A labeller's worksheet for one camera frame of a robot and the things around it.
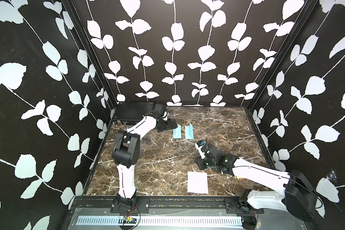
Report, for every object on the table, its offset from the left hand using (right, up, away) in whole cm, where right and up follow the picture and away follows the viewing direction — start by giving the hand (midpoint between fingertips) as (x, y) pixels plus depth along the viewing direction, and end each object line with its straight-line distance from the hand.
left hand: (173, 124), depth 96 cm
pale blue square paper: (+3, -6, +6) cm, 9 cm away
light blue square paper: (+11, -6, +7) cm, 15 cm away
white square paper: (+14, -34, -13) cm, 39 cm away
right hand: (+13, -20, -13) cm, 27 cm away
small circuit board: (-23, -47, -25) cm, 58 cm away
